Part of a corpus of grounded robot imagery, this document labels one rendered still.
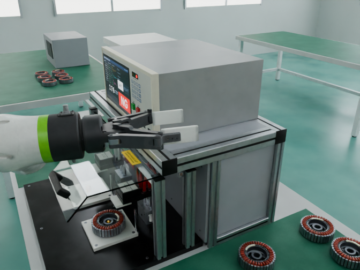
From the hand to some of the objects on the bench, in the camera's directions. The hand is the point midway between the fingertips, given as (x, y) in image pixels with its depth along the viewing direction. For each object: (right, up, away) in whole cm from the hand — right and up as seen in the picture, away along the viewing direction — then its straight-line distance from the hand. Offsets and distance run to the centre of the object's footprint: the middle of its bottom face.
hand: (184, 124), depth 72 cm
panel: (-9, -25, +68) cm, 73 cm away
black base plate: (-30, -32, +58) cm, 72 cm away
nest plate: (-25, -35, +47) cm, 63 cm away
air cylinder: (-12, -32, +53) cm, 63 cm away
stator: (+23, -42, +37) cm, 60 cm away
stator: (-25, -34, +46) cm, 62 cm away
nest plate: (-37, -26, +66) cm, 80 cm away
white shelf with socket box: (-24, +13, +155) cm, 157 cm away
